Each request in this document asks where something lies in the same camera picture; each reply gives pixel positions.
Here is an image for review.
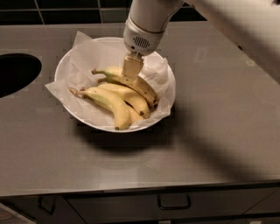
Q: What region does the black cabinet handle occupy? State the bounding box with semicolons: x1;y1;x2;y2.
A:
38;196;56;215

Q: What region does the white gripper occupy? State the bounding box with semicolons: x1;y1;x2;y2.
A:
121;14;165;84

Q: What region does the grey drawer front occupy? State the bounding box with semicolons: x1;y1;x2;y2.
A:
66;187;279;224

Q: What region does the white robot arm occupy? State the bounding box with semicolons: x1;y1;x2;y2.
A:
122;0;280;83

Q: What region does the black drawer handle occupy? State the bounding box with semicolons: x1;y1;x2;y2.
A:
157;193;192;210

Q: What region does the black round sink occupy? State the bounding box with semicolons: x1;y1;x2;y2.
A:
0;53;42;97

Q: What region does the small hidden yellow banana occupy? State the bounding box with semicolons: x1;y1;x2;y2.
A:
128;106;143;123

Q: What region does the white paper liner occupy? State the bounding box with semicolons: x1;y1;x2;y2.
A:
45;31;172;130

